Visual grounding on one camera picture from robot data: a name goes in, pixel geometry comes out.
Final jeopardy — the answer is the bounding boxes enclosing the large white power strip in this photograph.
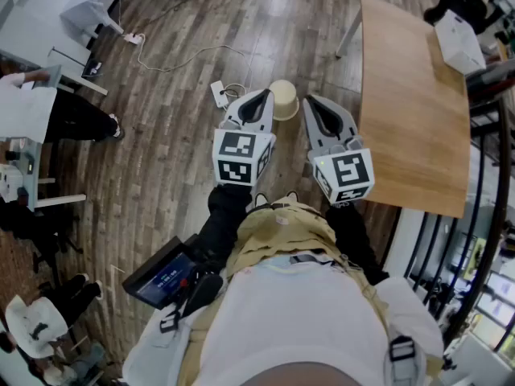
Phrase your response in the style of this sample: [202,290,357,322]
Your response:
[210,80,230,109]

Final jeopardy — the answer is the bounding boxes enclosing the person's white shirt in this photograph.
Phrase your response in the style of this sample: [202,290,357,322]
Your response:
[122,255,446,386]

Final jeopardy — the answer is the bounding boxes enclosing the white box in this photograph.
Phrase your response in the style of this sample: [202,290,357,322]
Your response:
[434,9,487,76]

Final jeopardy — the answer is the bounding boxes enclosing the person's khaki trousers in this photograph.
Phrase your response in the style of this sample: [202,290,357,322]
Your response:
[225,201,343,281]

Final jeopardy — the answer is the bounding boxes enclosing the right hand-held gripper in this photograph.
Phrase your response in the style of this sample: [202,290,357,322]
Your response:
[302,94,376,205]

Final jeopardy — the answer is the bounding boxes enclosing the white desk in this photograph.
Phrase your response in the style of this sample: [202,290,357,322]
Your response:
[60,0,152,39]

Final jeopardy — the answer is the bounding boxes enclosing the white power strip with cable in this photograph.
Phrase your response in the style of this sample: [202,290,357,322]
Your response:
[136,34,254,100]

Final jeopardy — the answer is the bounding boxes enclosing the white table leg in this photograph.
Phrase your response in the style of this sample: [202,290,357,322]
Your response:
[335,2,363,60]

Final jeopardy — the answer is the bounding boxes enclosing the person's right forearm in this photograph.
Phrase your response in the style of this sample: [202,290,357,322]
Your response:
[324,199,391,287]

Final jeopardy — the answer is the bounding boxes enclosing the black railing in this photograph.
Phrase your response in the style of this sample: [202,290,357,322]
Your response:
[402,94,515,345]

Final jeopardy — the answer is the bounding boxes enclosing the person's left forearm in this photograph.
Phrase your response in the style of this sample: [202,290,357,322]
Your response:
[188,182,255,275]

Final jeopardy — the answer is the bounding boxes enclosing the window with black frame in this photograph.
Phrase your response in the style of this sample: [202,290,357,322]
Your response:
[462,231,515,353]

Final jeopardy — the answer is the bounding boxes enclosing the wooden table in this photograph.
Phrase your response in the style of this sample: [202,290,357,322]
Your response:
[356,0,472,220]

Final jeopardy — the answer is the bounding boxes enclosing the cream plastic waste basket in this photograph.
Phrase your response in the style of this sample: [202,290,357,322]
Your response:
[268,79,301,122]

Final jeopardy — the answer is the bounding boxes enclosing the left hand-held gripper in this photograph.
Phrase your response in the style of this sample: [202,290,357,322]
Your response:
[212,88,277,187]

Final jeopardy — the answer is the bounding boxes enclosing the black tablet device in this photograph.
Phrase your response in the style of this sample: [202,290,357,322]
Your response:
[122,235,198,311]

